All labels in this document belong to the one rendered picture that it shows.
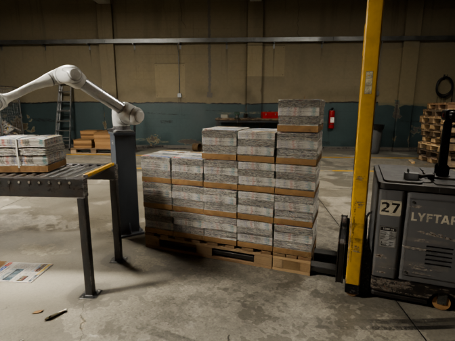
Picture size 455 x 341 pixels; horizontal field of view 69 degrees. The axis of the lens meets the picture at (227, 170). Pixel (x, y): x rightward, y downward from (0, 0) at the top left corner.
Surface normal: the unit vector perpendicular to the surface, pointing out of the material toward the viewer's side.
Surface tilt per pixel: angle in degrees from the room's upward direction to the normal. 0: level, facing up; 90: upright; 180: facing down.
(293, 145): 90
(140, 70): 90
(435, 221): 90
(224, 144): 90
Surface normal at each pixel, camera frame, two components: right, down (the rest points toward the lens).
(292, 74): -0.06, 0.19
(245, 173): -0.36, 0.18
